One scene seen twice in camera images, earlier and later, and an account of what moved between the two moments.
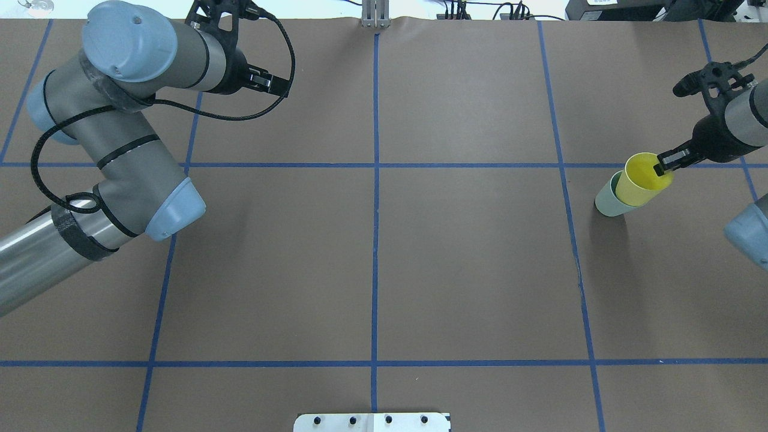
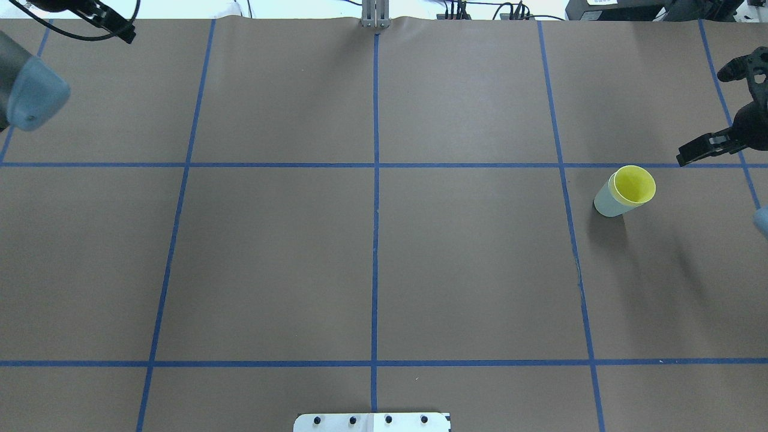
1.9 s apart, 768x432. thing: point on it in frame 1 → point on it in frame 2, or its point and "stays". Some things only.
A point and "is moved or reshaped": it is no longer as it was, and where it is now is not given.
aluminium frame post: x=375 y=14 stays
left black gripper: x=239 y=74 → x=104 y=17
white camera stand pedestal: x=372 y=422 stays
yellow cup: x=639 y=183 is moved or reshaped
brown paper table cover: x=521 y=222 stays
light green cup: x=607 y=201 stays
